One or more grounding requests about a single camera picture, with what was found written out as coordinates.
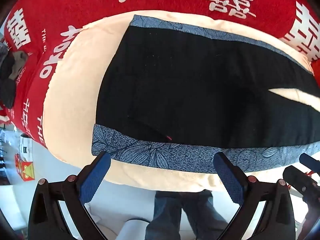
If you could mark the person's legs in jeans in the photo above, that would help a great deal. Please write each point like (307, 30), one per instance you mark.
(165, 212)

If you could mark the white cardboard box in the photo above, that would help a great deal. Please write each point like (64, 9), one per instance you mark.
(27, 147)

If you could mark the pile of dark clothes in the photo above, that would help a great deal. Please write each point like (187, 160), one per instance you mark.
(8, 90)

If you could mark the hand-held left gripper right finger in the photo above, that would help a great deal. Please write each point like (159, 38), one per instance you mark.
(228, 177)

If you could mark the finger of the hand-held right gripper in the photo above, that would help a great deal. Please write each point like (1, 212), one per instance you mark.
(310, 160)
(297, 180)

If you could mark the black pants with blue stripe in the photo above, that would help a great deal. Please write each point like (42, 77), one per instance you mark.
(187, 80)

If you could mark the red cardboard box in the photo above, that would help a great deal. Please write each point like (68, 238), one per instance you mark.
(25, 170)

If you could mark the red printed blanket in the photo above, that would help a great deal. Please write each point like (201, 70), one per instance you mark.
(75, 5)

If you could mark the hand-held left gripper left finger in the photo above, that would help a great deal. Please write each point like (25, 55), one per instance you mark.
(96, 175)

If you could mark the cream blanket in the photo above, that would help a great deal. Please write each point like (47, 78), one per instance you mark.
(82, 80)

